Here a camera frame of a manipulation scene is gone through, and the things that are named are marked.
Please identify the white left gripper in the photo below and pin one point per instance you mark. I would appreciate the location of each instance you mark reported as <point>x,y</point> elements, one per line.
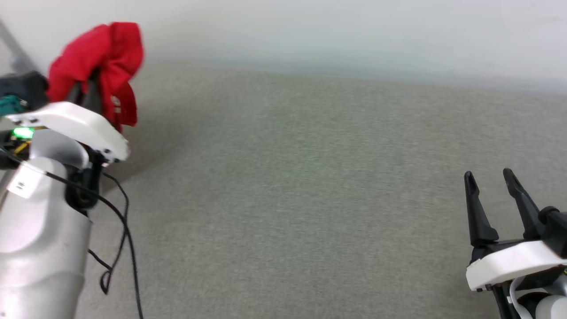
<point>79,122</point>

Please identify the grey fabric sofa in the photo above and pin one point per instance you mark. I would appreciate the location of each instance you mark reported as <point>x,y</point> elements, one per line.
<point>310,199</point>

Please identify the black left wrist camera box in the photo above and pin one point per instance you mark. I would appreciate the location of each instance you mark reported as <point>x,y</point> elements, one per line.
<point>29,88</point>

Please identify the red and white garment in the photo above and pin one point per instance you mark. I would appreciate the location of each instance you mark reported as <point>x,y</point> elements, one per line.
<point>113,57</point>

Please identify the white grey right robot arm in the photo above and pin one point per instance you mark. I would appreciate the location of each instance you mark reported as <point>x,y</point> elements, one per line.
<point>551,308</point>

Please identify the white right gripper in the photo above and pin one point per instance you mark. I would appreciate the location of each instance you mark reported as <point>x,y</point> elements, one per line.
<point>514,261</point>

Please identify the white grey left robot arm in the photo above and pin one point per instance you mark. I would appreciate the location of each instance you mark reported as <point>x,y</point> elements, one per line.
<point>40,248</point>

